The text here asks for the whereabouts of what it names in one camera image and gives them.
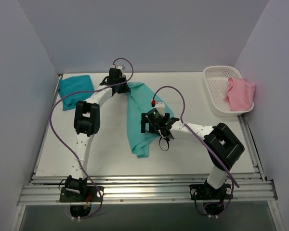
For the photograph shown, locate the white perforated plastic basket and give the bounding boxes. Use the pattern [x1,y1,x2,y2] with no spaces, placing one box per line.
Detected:
[203,65,254,117]

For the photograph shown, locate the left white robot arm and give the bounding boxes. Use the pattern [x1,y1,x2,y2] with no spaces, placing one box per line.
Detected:
[65,65,130,202]

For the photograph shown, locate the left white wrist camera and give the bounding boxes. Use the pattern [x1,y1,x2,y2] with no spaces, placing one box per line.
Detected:
[111,64,125,76]

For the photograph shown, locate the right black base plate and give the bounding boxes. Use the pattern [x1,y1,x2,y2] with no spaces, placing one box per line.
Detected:
[189,182,233,201]

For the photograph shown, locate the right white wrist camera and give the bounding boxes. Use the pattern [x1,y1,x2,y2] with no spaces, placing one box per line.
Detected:
[151,100,165,116]

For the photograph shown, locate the mint green t shirt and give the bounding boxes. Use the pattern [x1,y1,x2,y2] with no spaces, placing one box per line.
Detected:
[126,82,175,158]

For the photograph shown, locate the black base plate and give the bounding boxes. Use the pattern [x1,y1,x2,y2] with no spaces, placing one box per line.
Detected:
[59,186,104,203]
[189,182,233,201]

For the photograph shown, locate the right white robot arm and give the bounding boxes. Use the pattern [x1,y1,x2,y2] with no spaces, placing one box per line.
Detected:
[141,108,245,199]

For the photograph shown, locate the aluminium rail frame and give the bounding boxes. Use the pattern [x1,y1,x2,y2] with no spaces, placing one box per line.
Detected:
[11,117,284,231]

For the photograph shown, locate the folded teal t shirt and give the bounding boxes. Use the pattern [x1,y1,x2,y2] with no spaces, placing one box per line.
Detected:
[57,75,94,111]

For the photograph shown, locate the pink t shirt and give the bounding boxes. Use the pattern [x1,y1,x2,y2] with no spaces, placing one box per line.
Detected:
[224,77,256,111]

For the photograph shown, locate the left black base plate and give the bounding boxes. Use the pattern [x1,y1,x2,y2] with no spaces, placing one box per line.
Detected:
[59,186,104,203]

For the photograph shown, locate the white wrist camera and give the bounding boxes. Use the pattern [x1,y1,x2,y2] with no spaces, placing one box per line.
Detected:
[151,100,165,116]
[111,64,125,76]

